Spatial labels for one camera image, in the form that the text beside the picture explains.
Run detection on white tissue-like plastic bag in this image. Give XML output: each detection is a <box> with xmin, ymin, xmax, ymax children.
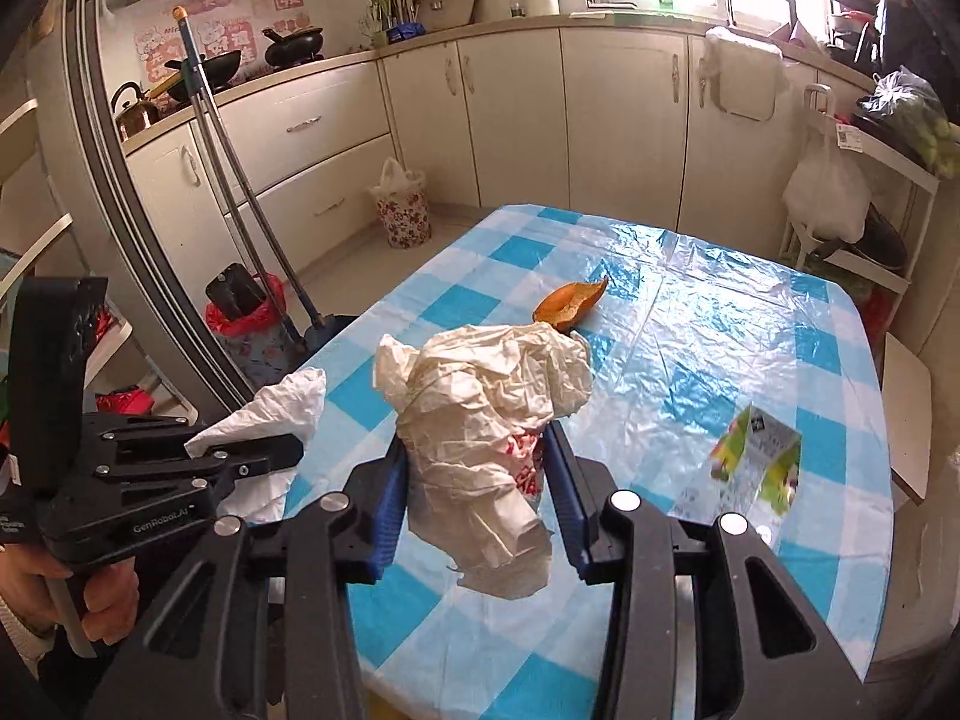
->
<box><xmin>184</xmin><ymin>367</ymin><xmax>329</xmax><ymax>526</ymax></box>

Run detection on dark metal basin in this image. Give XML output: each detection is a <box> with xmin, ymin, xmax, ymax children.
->
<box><xmin>855</xmin><ymin>206</ymin><xmax>908</xmax><ymax>271</ymax></box>

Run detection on black packet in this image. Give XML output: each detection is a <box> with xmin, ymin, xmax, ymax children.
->
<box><xmin>208</xmin><ymin>264</ymin><xmax>263</xmax><ymax>316</ymax></box>

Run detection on blue-grip metal mop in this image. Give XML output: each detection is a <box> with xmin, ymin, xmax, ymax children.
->
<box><xmin>171</xmin><ymin>6</ymin><xmax>323</xmax><ymax>346</ymax></box>

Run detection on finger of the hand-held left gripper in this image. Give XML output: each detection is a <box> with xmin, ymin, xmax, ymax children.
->
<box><xmin>94</xmin><ymin>431</ymin><xmax>305</xmax><ymax>500</ymax></box>
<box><xmin>96</xmin><ymin>414</ymin><xmax>200</xmax><ymax>460</ymax></box>

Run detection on person's left hand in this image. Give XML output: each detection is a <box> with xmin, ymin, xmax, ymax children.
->
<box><xmin>0</xmin><ymin>540</ymin><xmax>142</xmax><ymax>646</ymax></box>

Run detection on floral bag on floor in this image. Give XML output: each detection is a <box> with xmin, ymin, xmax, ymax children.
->
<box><xmin>369</xmin><ymin>157</ymin><xmax>432</xmax><ymax>250</ymax></box>

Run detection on blue checked tablecloth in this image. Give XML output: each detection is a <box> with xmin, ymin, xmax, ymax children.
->
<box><xmin>281</xmin><ymin>202</ymin><xmax>895</xmax><ymax>691</ymax></box>

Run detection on black wok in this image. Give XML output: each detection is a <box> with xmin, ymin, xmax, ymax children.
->
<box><xmin>161</xmin><ymin>51</ymin><xmax>245</xmax><ymax>102</ymax></box>

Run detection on grey sliding door frame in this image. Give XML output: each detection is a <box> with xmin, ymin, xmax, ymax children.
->
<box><xmin>60</xmin><ymin>0</ymin><xmax>252</xmax><ymax>413</ymax></box>

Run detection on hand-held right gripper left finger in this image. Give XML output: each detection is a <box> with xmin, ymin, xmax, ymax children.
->
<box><xmin>82</xmin><ymin>439</ymin><xmax>412</xmax><ymax>720</ymax></box>

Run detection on dark blue dustpan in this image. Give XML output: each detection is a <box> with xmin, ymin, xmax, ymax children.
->
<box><xmin>304</xmin><ymin>313</ymin><xmax>361</xmax><ymax>353</ymax></box>

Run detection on person's left forearm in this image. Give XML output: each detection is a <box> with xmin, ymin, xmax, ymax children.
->
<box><xmin>0</xmin><ymin>600</ymin><xmax>59</xmax><ymax>691</ymax></box>

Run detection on white red-print bag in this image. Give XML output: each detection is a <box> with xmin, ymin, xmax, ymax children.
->
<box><xmin>373</xmin><ymin>319</ymin><xmax>593</xmax><ymax>599</ymax></box>

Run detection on green and white drink carton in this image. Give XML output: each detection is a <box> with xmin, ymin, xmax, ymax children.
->
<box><xmin>709</xmin><ymin>403</ymin><xmax>803</xmax><ymax>517</ymax></box>

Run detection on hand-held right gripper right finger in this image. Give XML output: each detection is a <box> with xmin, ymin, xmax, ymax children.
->
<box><xmin>541</xmin><ymin>420</ymin><xmax>882</xmax><ymax>720</ymax></box>

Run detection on black clay pot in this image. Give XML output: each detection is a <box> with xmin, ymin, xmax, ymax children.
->
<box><xmin>262</xmin><ymin>26</ymin><xmax>325</xmax><ymax>65</ymax></box>

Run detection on red-bagged trash bin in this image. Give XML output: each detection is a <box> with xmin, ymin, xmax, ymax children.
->
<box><xmin>205</xmin><ymin>274</ymin><xmax>297</xmax><ymax>391</ymax></box>

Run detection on bag of green vegetables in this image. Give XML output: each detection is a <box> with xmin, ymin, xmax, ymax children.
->
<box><xmin>855</xmin><ymin>67</ymin><xmax>960</xmax><ymax>177</ymax></box>

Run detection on wooden cutting board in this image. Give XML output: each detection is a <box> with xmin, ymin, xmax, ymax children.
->
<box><xmin>415</xmin><ymin>0</ymin><xmax>481</xmax><ymax>29</ymax></box>

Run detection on brass kettle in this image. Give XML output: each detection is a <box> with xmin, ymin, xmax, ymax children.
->
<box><xmin>111</xmin><ymin>81</ymin><xmax>161</xmax><ymax>140</ymax></box>

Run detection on white door-hung bin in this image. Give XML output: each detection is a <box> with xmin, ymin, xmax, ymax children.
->
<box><xmin>703</xmin><ymin>26</ymin><xmax>788</xmax><ymax>122</ymax></box>

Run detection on white shelf rack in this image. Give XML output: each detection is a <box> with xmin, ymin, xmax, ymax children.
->
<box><xmin>776</xmin><ymin>86</ymin><xmax>942</xmax><ymax>293</ymax></box>

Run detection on cream kitchen cabinets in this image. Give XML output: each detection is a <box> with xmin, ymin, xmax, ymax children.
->
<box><xmin>120</xmin><ymin>22</ymin><xmax>878</xmax><ymax>301</ymax></box>

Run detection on red plastic bag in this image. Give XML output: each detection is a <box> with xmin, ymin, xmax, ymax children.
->
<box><xmin>862</xmin><ymin>289</ymin><xmax>893</xmax><ymax>338</ymax></box>

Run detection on white hanging plastic bag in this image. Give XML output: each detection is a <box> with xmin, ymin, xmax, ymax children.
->
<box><xmin>782</xmin><ymin>139</ymin><xmax>875</xmax><ymax>241</ymax></box>

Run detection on red paper wall decorations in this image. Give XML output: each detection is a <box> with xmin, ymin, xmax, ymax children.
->
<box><xmin>135</xmin><ymin>0</ymin><xmax>301</xmax><ymax>83</ymax></box>

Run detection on large orange peel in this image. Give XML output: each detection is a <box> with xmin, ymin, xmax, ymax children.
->
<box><xmin>532</xmin><ymin>276</ymin><xmax>610</xmax><ymax>331</ymax></box>

